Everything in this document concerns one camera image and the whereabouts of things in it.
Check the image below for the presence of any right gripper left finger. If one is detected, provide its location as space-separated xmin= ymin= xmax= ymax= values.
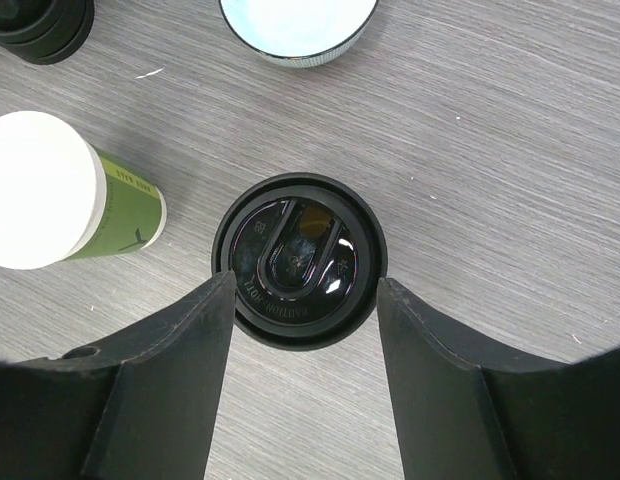
xmin=0 ymin=273 xmax=236 ymax=479

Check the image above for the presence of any light green ceramic bowl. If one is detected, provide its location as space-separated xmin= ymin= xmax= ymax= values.
xmin=219 ymin=0 xmax=379 ymax=68

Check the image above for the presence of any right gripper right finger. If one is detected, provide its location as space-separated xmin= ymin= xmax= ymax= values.
xmin=377 ymin=278 xmax=620 ymax=479

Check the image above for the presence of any stack of black lids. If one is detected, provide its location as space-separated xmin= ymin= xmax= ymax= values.
xmin=0 ymin=0 xmax=95 ymax=65

